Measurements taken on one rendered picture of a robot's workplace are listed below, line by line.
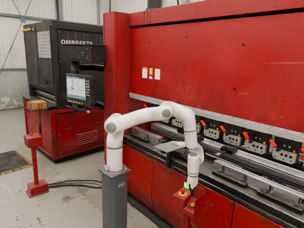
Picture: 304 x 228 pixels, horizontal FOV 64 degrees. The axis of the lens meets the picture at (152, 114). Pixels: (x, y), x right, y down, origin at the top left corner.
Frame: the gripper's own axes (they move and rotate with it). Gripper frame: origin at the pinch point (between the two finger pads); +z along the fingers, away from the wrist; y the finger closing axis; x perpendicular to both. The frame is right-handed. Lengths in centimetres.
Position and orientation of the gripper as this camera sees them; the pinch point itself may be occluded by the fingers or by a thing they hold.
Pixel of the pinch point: (192, 192)
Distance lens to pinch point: 197.4
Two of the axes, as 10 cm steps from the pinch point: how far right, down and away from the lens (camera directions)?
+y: -6.1, 2.6, -7.5
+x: 7.9, 1.6, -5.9
